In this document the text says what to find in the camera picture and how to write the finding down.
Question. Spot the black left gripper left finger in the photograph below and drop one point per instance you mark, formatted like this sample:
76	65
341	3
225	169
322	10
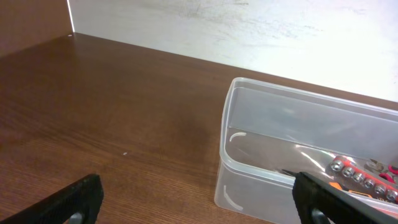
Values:
79	202

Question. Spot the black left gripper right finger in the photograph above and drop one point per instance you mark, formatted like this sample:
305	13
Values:
318	202

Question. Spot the orange socket bit holder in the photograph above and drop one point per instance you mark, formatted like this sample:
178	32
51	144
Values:
352	177

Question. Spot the red handled cutting pliers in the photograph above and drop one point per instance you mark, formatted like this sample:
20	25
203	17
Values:
384	171

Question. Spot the clear plastic container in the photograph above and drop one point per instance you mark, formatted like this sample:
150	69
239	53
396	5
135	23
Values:
269	133

